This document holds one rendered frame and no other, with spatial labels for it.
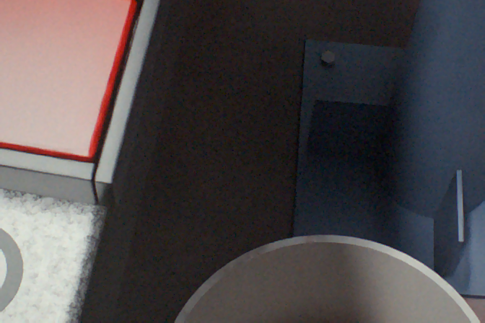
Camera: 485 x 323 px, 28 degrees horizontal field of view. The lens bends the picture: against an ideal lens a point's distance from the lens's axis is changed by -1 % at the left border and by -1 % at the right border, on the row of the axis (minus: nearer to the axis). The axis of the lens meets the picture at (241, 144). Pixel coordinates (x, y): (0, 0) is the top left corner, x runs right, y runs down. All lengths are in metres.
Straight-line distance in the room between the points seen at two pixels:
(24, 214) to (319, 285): 0.70
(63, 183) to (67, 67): 0.04
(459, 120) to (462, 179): 0.14
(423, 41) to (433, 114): 0.10
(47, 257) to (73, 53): 0.06
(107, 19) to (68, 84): 0.03
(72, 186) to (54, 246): 0.02
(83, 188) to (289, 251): 0.62
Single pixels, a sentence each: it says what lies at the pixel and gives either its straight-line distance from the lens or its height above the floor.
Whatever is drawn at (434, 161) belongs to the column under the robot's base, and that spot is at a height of 0.16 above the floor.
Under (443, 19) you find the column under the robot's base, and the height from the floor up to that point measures 0.39.
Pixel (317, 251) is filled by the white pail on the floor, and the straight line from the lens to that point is 0.90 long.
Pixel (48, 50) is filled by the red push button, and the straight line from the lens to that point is 0.30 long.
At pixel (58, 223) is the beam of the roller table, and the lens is 0.29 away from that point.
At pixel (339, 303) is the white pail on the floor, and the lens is 1.00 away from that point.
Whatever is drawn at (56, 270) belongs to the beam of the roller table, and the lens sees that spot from 0.28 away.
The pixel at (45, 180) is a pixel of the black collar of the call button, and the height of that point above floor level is 0.93.
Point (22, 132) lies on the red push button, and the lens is 0.29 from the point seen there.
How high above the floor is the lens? 1.17
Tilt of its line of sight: 61 degrees down
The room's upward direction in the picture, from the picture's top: 4 degrees clockwise
